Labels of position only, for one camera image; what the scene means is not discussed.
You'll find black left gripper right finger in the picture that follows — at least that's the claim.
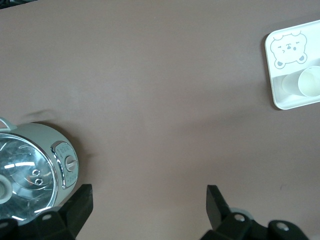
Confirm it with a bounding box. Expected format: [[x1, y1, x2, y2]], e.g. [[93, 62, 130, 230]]
[[201, 184, 270, 240]]

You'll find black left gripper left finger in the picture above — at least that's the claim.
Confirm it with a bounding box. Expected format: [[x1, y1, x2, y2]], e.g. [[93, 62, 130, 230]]
[[18, 184, 94, 240]]

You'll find white plastic cup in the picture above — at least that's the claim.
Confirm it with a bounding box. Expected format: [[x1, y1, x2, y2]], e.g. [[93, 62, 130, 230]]
[[281, 65, 320, 98]]

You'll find cream tray with bear print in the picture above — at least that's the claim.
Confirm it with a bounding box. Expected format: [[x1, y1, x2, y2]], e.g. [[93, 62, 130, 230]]
[[264, 19, 320, 111]]

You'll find brown table mat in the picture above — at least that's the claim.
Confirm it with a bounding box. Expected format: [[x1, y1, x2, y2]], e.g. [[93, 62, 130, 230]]
[[0, 0, 320, 240]]

